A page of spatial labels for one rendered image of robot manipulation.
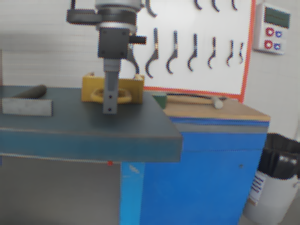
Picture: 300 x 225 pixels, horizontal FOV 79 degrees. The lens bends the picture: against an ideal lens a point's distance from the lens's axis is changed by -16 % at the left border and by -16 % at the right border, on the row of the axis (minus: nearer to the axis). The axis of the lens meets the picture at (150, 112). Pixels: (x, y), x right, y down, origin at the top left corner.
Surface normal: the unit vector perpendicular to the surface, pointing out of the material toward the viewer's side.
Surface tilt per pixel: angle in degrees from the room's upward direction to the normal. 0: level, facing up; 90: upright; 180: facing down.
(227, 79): 90
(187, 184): 90
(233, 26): 90
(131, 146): 90
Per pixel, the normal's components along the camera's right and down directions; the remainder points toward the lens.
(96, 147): 0.14, 0.27
